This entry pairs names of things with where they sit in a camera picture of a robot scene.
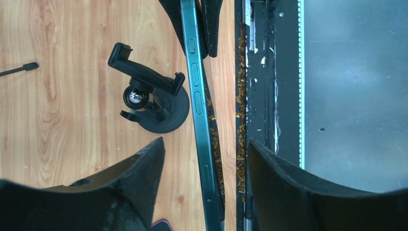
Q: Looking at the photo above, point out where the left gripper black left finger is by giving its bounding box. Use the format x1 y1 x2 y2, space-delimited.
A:
0 138 165 231

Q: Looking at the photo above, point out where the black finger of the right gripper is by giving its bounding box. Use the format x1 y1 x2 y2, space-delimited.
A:
201 0 223 58
159 0 204 59

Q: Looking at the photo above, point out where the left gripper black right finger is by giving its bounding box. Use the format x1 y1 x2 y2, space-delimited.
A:
248 141 408 231

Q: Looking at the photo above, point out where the black teal-edged smartphone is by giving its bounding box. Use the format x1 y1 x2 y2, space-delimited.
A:
180 0 224 231

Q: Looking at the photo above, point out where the black phone stand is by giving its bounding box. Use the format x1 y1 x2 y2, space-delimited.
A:
108 42 190 134

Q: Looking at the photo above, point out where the black smartphone on left stand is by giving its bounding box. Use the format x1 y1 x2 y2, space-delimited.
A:
151 219 173 231

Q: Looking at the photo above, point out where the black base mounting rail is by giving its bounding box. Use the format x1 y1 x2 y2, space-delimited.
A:
234 0 304 231

